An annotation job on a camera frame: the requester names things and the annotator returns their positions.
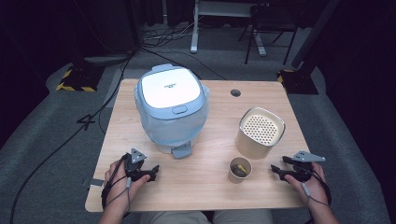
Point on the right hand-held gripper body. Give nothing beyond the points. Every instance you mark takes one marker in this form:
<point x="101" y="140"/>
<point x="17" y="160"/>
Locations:
<point x="303" y="171"/>

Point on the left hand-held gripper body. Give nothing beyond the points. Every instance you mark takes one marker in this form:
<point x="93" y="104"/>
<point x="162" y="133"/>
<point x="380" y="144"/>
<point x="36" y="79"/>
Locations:
<point x="134" y="168"/>

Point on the beige plastic container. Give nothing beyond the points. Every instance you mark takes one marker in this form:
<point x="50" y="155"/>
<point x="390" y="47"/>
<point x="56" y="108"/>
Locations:
<point x="249" y="147"/>

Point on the person's right hand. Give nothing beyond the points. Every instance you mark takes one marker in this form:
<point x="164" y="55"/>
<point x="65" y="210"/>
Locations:
<point x="314" y="193"/>

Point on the person's left hand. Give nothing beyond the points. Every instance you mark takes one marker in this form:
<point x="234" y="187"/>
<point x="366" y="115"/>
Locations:
<point x="120" y="193"/>

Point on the yellow and dark scraps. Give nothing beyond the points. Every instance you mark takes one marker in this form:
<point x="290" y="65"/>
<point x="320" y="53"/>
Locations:
<point x="240" y="169"/>

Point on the small grey table clamp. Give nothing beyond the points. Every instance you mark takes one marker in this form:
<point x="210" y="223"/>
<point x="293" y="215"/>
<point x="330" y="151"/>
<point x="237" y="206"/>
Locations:
<point x="95" y="182"/>

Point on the perforated cream strainer insert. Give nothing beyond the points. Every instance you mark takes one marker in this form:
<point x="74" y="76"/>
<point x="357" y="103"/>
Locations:
<point x="261" y="127"/>

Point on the brown paper cup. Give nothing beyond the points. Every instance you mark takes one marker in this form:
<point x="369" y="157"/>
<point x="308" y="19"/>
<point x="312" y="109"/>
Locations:
<point x="234" y="178"/>

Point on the person's left leg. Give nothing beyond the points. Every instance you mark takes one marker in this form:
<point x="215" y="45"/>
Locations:
<point x="174" y="218"/>

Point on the person's leg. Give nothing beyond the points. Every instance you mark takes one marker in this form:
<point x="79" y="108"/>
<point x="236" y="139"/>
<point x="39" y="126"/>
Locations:
<point x="243" y="217"/>
<point x="174" y="218"/>

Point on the person's right leg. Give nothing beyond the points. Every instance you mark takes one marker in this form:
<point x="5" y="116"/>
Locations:
<point x="243" y="217"/>

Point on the black yellow striped stand base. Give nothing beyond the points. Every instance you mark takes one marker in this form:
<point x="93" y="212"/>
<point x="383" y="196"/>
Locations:
<point x="82" y="77"/>
<point x="299" y="82"/>

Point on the blue and white trash can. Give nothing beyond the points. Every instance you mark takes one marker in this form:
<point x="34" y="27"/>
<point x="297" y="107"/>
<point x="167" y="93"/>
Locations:
<point x="170" y="88"/>

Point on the round table grommet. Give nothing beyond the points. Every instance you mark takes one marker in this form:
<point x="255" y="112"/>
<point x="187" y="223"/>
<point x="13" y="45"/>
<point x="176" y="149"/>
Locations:
<point x="235" y="93"/>

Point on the dark slanted stand pole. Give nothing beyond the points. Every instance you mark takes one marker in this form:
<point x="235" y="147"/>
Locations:
<point x="314" y="31"/>

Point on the black chair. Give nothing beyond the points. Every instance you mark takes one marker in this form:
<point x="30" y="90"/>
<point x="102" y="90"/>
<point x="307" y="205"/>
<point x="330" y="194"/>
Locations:
<point x="274" y="21"/>

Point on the white desk frame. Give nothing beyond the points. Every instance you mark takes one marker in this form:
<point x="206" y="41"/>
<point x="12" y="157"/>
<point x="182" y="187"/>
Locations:
<point x="194" y="34"/>

